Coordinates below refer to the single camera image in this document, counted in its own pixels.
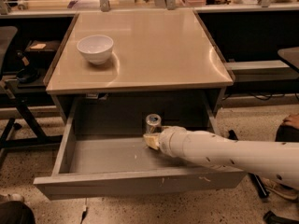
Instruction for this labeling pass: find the open grey top drawer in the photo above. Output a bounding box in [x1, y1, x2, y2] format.
[34, 97, 246, 200]

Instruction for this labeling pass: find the silver redbull can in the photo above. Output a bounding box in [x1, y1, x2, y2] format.
[145, 114, 162, 133]

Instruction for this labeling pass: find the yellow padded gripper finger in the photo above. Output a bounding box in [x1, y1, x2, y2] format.
[143, 133, 159, 150]

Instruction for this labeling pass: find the dark object bottom left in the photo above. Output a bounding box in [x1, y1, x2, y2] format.
[0, 193, 36, 224]

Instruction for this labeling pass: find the tan shoe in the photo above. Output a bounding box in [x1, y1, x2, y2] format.
[261, 177, 298, 202]

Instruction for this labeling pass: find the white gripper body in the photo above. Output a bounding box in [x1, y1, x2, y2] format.
[158, 126, 187, 157]

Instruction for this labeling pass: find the white ceramic bowl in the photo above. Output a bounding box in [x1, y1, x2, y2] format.
[77, 35, 114, 64]

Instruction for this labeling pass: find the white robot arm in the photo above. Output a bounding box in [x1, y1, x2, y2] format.
[143, 126, 299, 189]

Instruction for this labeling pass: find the grey cabinet with beige top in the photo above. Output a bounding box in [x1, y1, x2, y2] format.
[45, 8, 234, 119]

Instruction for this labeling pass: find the black metal stand left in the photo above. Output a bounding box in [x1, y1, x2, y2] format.
[0, 80, 62, 149]

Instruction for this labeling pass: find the person's hand on knee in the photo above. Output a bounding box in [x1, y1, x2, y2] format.
[282, 114, 299, 130]

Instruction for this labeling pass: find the person's dark trouser leg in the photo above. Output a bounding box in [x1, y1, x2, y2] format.
[276, 125, 299, 142]

